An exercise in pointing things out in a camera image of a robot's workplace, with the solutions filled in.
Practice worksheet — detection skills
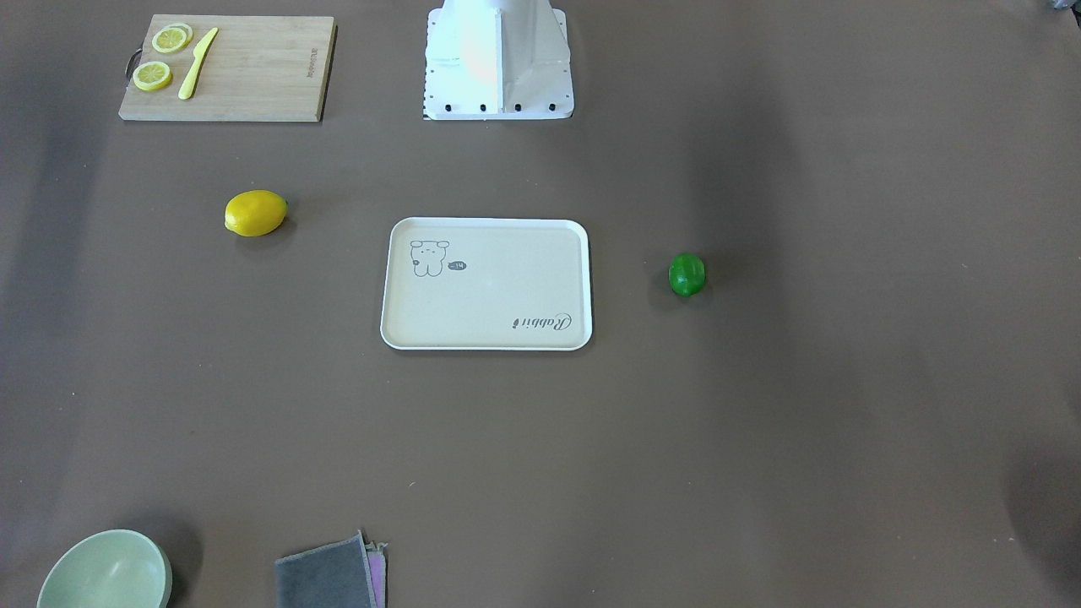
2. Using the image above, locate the green lime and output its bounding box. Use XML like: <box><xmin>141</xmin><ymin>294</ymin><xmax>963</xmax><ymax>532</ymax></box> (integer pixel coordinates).
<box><xmin>668</xmin><ymin>252</ymin><xmax>707</xmax><ymax>298</ymax></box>

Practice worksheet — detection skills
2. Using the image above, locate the yellow lemon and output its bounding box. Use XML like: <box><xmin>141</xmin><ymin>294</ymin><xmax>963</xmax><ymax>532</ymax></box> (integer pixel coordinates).
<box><xmin>224</xmin><ymin>189</ymin><xmax>286</xmax><ymax>237</ymax></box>

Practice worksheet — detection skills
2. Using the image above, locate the beige rabbit tray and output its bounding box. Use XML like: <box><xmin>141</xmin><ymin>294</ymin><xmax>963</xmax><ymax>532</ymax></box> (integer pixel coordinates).
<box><xmin>381</xmin><ymin>219</ymin><xmax>593</xmax><ymax>351</ymax></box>

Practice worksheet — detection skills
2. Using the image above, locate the pink folded cloth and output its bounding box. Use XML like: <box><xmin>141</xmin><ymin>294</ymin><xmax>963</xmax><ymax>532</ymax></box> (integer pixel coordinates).
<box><xmin>364</xmin><ymin>543</ymin><xmax>388</xmax><ymax>608</ymax></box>

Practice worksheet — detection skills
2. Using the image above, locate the grey folded cloth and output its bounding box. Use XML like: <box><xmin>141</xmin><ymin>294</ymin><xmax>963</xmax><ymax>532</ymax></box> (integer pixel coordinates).
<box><xmin>273</xmin><ymin>531</ymin><xmax>375</xmax><ymax>607</ymax></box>

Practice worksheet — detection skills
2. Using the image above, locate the bamboo cutting board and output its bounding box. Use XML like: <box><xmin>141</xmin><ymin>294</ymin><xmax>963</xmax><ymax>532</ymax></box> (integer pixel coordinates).
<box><xmin>118</xmin><ymin>13</ymin><xmax>337</xmax><ymax>122</ymax></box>

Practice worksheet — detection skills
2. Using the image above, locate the yellow plastic knife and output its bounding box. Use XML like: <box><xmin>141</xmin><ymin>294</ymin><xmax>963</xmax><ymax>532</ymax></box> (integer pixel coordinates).
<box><xmin>177</xmin><ymin>27</ymin><xmax>221</xmax><ymax>100</ymax></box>

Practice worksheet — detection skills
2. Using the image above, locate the lower lemon slice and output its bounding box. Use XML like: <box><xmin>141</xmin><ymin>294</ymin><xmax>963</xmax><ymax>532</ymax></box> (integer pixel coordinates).
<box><xmin>130</xmin><ymin>61</ymin><xmax>173</xmax><ymax>92</ymax></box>

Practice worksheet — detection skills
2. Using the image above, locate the lemon slice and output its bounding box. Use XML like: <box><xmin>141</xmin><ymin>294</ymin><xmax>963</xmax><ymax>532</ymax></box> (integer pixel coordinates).
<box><xmin>151</xmin><ymin>23</ymin><xmax>193</xmax><ymax>54</ymax></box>
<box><xmin>130</xmin><ymin>61</ymin><xmax>173</xmax><ymax>92</ymax></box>

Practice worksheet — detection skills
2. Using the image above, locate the upper lemon slice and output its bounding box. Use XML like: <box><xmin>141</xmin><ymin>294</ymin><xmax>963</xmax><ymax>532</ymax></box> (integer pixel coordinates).
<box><xmin>151</xmin><ymin>23</ymin><xmax>193</xmax><ymax>54</ymax></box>

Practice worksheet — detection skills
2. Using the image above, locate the light green bowl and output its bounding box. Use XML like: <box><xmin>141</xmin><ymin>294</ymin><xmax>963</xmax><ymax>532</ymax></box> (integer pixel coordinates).
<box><xmin>37</xmin><ymin>529</ymin><xmax>173</xmax><ymax>607</ymax></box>

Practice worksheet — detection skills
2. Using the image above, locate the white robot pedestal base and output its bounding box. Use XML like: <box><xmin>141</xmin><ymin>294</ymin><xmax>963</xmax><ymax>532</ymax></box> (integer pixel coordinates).
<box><xmin>422</xmin><ymin>1</ymin><xmax>575</xmax><ymax>121</ymax></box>

